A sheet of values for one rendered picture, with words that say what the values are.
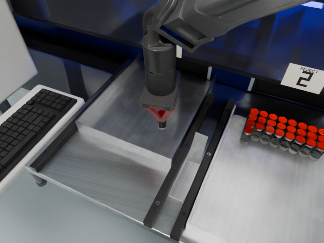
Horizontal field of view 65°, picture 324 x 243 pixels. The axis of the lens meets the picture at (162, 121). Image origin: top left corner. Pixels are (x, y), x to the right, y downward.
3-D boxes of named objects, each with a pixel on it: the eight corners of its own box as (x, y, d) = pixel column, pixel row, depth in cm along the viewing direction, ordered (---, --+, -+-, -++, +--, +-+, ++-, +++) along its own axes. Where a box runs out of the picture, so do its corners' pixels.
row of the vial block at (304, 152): (242, 130, 65) (247, 118, 61) (318, 155, 59) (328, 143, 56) (240, 136, 63) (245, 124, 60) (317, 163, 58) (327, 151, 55)
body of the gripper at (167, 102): (181, 77, 54) (182, 47, 48) (172, 114, 47) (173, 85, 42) (151, 73, 54) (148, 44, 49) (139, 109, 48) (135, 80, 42)
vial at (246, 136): (240, 136, 63) (245, 124, 60) (249, 139, 63) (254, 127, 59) (238, 142, 62) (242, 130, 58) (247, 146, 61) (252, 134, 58)
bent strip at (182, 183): (193, 146, 61) (195, 131, 57) (205, 151, 60) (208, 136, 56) (168, 195, 53) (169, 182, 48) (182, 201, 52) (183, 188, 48)
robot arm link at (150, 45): (141, 46, 39) (178, 44, 39) (141, 21, 43) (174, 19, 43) (144, 79, 44) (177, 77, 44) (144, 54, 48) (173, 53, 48)
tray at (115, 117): (141, 61, 85) (140, 52, 83) (215, 82, 78) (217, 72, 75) (78, 130, 65) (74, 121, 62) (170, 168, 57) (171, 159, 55)
